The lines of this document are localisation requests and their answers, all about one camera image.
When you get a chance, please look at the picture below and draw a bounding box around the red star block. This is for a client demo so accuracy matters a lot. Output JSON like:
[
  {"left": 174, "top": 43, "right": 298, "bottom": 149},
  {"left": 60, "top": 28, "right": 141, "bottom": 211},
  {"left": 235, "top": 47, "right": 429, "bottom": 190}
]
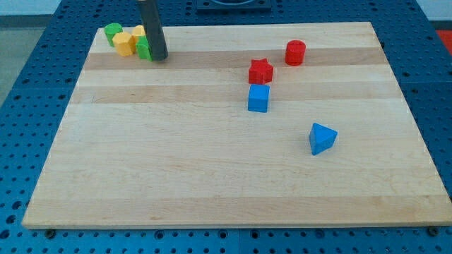
[{"left": 248, "top": 59, "right": 274, "bottom": 85}]

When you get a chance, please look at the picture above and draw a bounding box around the green block beside rod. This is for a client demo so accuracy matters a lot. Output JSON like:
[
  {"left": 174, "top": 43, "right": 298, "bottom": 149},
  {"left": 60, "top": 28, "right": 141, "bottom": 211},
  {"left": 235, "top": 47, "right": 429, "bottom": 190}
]
[{"left": 136, "top": 36, "right": 153, "bottom": 61}]

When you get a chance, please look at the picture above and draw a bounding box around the yellow hexagon block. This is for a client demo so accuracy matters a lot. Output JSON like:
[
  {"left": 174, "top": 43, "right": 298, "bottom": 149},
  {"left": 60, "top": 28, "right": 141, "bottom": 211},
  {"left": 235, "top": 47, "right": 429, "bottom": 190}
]
[{"left": 112, "top": 32, "right": 136, "bottom": 56}]

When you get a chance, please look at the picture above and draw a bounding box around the red cylinder block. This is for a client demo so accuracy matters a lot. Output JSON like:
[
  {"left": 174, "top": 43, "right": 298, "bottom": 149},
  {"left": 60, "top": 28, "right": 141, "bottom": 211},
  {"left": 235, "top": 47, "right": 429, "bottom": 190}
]
[{"left": 285, "top": 40, "right": 307, "bottom": 66}]

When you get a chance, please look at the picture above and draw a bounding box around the green cylinder block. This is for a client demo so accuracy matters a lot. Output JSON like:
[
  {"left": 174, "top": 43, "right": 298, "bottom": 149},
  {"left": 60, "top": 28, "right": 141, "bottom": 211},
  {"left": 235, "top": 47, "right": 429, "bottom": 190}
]
[{"left": 104, "top": 23, "right": 123, "bottom": 47}]

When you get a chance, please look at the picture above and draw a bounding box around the yellow block behind rod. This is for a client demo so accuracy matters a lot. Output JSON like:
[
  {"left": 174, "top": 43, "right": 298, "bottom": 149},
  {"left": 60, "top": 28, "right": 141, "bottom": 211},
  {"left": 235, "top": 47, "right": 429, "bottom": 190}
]
[{"left": 131, "top": 25, "right": 145, "bottom": 42}]

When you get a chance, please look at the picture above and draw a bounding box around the blue cube block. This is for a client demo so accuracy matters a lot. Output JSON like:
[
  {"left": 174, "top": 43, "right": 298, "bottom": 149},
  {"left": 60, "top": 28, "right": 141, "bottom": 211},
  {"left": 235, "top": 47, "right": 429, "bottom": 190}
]
[{"left": 247, "top": 84, "right": 270, "bottom": 113}]

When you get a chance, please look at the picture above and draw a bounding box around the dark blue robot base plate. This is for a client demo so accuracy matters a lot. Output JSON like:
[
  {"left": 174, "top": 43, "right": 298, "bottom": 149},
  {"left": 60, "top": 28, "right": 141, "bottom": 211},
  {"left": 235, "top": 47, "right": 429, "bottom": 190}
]
[{"left": 196, "top": 0, "right": 272, "bottom": 13}]

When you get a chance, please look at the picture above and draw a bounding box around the blue triangular prism block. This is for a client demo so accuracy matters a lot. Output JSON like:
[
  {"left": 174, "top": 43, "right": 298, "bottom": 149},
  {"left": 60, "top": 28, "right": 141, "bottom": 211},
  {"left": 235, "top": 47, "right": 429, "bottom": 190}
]
[{"left": 309, "top": 123, "right": 338, "bottom": 155}]

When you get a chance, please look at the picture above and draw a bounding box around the wooden board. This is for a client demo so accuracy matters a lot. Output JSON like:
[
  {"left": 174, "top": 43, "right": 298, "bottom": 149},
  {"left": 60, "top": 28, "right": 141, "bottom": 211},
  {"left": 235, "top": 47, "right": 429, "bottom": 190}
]
[{"left": 22, "top": 22, "right": 451, "bottom": 229}]

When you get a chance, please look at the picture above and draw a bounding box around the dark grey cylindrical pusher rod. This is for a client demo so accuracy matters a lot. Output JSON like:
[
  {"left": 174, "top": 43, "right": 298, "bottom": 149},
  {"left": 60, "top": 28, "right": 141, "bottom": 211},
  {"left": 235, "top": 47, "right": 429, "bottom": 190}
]
[{"left": 136, "top": 0, "right": 168, "bottom": 61}]

